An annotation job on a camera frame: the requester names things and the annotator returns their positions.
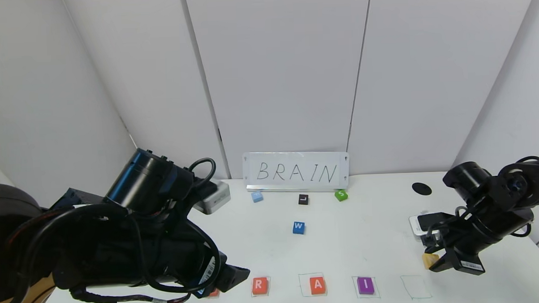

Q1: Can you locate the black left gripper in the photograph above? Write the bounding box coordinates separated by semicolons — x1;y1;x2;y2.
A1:
160;225;251;300

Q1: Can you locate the orange R letter block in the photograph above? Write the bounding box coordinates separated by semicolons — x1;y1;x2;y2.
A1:
251;277;270;297

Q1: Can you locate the white BRAIN sign board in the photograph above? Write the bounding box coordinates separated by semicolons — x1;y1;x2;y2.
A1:
243;149;351;194

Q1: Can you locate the purple I letter block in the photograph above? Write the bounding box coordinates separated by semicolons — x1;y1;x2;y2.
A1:
356;277;375;295

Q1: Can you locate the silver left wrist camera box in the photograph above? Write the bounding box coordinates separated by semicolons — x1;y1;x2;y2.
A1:
192;179;232;215

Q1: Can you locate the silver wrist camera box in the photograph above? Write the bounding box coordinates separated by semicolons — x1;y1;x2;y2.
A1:
192;179;232;215
409;212;457;241

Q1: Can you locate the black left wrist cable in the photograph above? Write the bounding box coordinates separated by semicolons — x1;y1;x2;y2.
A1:
64;157;224;303

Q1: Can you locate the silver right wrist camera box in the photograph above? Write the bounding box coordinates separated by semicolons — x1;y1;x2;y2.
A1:
409;212;457;241

